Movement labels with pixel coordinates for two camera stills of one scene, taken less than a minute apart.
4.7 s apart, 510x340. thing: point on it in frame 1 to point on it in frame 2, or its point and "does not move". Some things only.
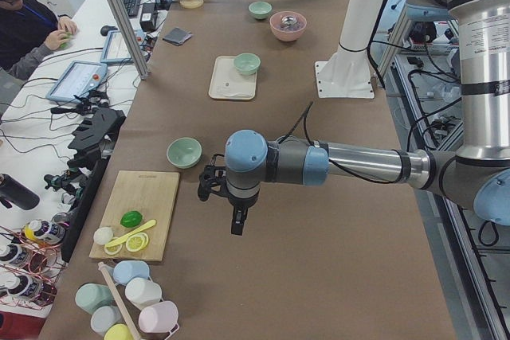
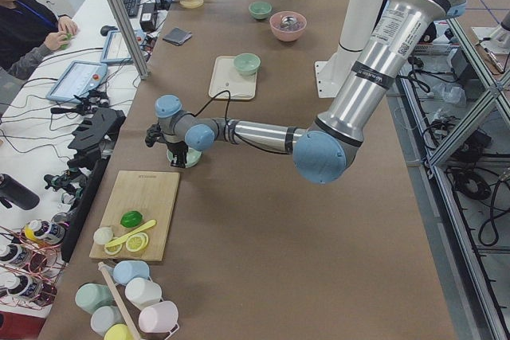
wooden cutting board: [150, 193] does not move
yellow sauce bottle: [45, 232] does not move
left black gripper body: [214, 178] to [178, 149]
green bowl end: [260, 9] does not move
